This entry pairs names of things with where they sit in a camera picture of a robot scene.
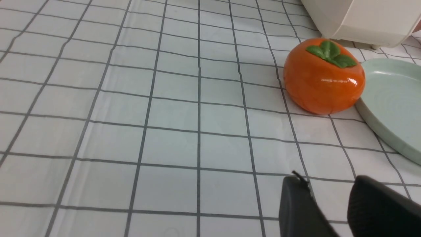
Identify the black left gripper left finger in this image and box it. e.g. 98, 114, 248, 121
279, 171, 339, 237

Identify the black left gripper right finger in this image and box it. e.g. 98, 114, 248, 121
347, 175, 421, 237

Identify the cream white toaster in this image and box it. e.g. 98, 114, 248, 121
301, 0, 421, 49

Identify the pale green plate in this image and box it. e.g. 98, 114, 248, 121
355, 58, 421, 164

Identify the orange persimmon toy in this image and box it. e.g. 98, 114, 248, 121
283, 38, 366, 115

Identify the white checkered tablecloth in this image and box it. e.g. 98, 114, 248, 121
0, 0, 420, 237

